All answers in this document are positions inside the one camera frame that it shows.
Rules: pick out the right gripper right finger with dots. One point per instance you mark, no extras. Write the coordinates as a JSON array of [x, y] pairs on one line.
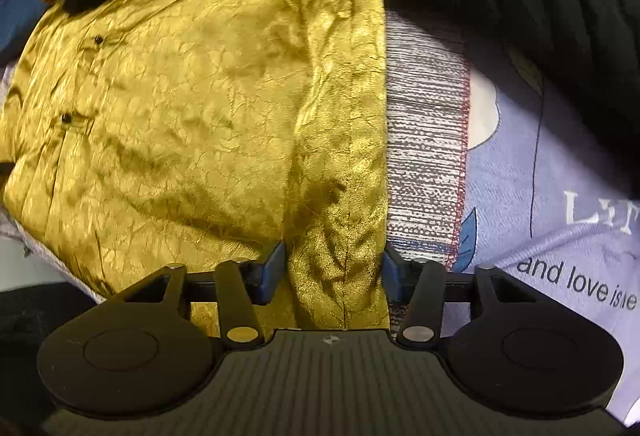
[[420, 288]]

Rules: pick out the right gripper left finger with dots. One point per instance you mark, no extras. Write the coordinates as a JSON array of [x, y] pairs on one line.
[[242, 286]]

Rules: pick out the gold satin jacket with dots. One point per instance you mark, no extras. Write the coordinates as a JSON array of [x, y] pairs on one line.
[[142, 133]]

